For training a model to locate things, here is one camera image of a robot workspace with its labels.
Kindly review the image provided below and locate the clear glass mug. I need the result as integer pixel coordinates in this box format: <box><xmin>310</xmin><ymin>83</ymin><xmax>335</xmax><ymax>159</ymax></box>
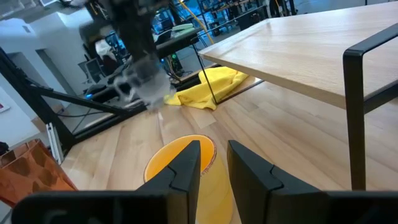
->
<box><xmin>113</xmin><ymin>54</ymin><xmax>172</xmax><ymax>110</ymax></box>

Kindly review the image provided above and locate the yellow plastic cup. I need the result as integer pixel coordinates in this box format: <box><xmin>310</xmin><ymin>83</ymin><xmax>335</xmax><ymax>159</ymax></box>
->
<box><xmin>143</xmin><ymin>134</ymin><xmax>234</xmax><ymax>224</ymax></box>

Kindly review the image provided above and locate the wooden shelf with black frame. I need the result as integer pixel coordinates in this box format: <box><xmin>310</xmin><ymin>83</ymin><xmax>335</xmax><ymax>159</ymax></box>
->
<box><xmin>190</xmin><ymin>1</ymin><xmax>398</xmax><ymax>191</ymax></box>

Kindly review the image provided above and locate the yellow cloth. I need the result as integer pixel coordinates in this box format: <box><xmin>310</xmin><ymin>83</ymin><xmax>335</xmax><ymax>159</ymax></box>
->
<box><xmin>164</xmin><ymin>66</ymin><xmax>249</xmax><ymax>110</ymax></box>

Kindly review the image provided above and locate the black metal rig frame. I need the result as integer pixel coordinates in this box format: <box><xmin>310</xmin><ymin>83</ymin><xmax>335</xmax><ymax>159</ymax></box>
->
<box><xmin>0</xmin><ymin>46</ymin><xmax>147</xmax><ymax>156</ymax></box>

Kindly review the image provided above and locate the black desk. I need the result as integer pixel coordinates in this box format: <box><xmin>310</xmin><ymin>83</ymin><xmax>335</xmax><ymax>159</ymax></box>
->
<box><xmin>155</xmin><ymin>26</ymin><xmax>203</xmax><ymax>60</ymax></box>

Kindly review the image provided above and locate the aluminium profile bar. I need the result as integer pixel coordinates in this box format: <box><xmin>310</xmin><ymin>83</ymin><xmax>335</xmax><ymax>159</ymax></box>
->
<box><xmin>45</xmin><ymin>123</ymin><xmax>65</xmax><ymax>165</ymax></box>

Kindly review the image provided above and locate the grey office chair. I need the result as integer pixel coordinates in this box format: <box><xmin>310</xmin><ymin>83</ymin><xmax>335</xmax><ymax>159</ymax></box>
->
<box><xmin>77</xmin><ymin>57</ymin><xmax>107</xmax><ymax>85</ymax></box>

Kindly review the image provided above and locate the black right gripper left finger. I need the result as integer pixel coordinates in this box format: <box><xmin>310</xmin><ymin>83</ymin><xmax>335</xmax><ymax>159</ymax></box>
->
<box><xmin>11</xmin><ymin>139</ymin><xmax>201</xmax><ymax>224</ymax></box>

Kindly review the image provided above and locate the red faceted plastic tumbler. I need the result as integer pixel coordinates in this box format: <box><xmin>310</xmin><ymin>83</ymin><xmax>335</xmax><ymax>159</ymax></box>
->
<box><xmin>0</xmin><ymin>139</ymin><xmax>78</xmax><ymax>208</ymax></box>

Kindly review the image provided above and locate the yellow hanging cable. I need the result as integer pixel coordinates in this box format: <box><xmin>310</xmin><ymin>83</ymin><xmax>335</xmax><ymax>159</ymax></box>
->
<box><xmin>178</xmin><ymin>0</ymin><xmax>215</xmax><ymax>45</ymax></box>

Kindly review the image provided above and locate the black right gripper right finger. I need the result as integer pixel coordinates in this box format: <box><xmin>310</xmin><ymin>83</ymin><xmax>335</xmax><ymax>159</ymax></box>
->
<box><xmin>226</xmin><ymin>139</ymin><xmax>398</xmax><ymax>224</ymax></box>

